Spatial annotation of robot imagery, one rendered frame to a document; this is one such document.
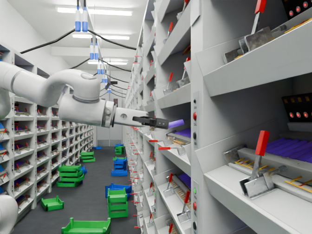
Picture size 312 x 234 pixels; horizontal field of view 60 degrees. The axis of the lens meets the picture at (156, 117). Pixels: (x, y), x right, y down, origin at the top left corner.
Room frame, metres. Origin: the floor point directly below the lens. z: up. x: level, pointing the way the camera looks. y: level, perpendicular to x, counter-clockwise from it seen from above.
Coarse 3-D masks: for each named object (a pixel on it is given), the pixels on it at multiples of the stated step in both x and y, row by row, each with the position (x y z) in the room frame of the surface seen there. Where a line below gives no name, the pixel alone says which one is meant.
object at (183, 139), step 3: (168, 135) 1.22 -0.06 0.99; (171, 135) 1.14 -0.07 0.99; (174, 135) 1.11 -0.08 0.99; (177, 135) 1.07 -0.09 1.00; (177, 138) 1.02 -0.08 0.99; (180, 138) 0.96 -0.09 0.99; (183, 138) 0.93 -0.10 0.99; (186, 138) 0.91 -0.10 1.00; (189, 138) 0.89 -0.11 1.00; (174, 141) 1.04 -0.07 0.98; (177, 141) 1.00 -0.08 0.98; (180, 141) 0.98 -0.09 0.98; (183, 141) 0.92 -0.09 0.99; (186, 141) 0.88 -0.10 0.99; (189, 141) 0.84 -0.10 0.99
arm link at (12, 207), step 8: (0, 200) 0.99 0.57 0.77; (8, 200) 1.01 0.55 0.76; (0, 208) 0.96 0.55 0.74; (8, 208) 0.99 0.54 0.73; (16, 208) 1.02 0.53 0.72; (0, 216) 0.95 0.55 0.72; (8, 216) 0.98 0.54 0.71; (16, 216) 1.02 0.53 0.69; (0, 224) 0.96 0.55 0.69; (8, 224) 0.99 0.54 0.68; (0, 232) 0.98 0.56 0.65; (8, 232) 0.99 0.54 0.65
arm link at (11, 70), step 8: (0, 64) 0.91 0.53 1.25; (8, 64) 0.92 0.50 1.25; (0, 72) 0.89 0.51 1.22; (8, 72) 0.89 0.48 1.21; (16, 72) 0.89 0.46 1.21; (0, 80) 0.89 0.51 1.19; (8, 80) 0.88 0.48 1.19; (0, 88) 0.93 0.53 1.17; (8, 88) 0.89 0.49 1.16; (0, 96) 0.96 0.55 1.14; (8, 96) 1.00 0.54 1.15; (0, 104) 1.01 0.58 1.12; (8, 104) 1.02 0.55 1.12; (0, 112) 1.02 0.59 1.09; (8, 112) 1.05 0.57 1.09
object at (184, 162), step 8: (176, 128) 1.26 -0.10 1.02; (184, 128) 1.26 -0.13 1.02; (160, 136) 1.25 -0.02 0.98; (168, 136) 1.23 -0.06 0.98; (160, 144) 1.16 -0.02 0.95; (176, 144) 1.01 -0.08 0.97; (168, 152) 0.97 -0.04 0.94; (176, 152) 0.87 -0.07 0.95; (176, 160) 0.84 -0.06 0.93; (184, 160) 0.72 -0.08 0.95; (184, 168) 0.75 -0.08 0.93
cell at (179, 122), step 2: (178, 120) 0.88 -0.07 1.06; (180, 120) 0.87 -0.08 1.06; (182, 120) 0.87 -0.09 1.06; (170, 122) 0.87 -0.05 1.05; (172, 122) 0.87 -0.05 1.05; (174, 122) 0.87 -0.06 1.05; (176, 122) 0.87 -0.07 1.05; (178, 122) 0.87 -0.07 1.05; (180, 122) 0.87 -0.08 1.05; (182, 122) 0.87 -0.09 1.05; (170, 124) 0.87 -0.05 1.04; (172, 124) 0.87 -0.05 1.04; (174, 124) 0.87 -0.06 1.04; (176, 124) 0.87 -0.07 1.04; (178, 124) 0.87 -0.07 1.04; (180, 124) 0.87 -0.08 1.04; (182, 124) 0.88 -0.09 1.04; (170, 126) 0.87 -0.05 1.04; (172, 126) 0.87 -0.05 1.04; (174, 126) 0.87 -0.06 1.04; (168, 128) 0.87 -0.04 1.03
